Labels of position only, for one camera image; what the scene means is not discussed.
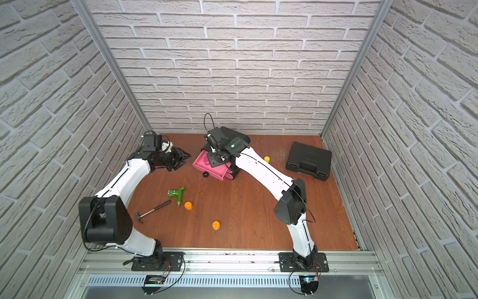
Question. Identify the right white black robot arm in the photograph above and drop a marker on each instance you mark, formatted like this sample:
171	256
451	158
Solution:
291	208

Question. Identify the orange paint can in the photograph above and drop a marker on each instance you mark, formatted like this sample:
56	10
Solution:
188	206
216	225

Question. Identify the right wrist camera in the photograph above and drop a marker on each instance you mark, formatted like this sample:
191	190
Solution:
217	139

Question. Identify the controller box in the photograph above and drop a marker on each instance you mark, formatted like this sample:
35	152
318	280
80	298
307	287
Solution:
152	284
308	284

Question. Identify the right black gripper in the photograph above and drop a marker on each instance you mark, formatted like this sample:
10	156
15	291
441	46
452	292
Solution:
213	162

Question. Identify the green toy drill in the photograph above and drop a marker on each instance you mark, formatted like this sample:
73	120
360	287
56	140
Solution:
178	194

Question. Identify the orange paint can front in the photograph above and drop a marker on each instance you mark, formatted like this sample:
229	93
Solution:
216	225

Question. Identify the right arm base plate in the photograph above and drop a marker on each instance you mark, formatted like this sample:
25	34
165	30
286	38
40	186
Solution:
292	262

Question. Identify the left controller box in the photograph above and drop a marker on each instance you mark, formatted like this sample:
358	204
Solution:
152	284

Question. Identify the aluminium front rail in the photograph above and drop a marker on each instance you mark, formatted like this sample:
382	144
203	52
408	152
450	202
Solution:
239	262

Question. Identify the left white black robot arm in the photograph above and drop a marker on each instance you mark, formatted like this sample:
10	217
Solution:
104	217

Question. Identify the right controller box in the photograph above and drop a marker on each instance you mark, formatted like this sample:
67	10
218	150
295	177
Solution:
308	284

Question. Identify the black handled hammer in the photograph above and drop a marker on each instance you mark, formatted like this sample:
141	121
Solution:
139	217

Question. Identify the black pink drawer cabinet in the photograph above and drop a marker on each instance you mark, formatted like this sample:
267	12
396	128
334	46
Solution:
237	142

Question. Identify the black plastic tool case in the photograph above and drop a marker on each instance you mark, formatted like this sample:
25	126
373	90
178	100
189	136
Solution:
310	160

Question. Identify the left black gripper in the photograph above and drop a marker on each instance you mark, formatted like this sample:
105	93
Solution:
175	159

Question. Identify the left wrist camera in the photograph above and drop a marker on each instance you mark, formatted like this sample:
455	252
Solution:
156	143

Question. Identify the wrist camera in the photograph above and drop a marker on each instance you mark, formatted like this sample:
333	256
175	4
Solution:
156	143
217	139

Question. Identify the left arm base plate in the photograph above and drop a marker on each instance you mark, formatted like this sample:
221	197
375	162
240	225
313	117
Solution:
156	263

